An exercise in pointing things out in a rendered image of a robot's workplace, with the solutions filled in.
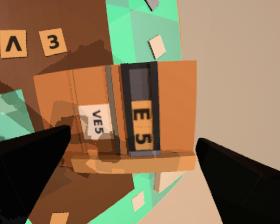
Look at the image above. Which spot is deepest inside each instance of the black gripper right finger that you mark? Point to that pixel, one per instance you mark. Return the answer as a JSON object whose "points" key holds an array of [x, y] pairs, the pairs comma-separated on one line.
{"points": [[244, 190]]}

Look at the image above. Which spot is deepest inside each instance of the grey flat bar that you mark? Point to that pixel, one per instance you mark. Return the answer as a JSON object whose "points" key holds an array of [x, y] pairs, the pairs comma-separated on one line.
{"points": [[152, 4]]}

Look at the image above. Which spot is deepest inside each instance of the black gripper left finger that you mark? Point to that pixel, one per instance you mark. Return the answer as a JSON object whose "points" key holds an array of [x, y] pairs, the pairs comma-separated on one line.
{"points": [[26, 164]]}

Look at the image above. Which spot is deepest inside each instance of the peach flat rectangular box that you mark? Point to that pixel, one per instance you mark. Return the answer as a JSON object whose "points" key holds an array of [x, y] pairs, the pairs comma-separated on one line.
{"points": [[164, 179]]}

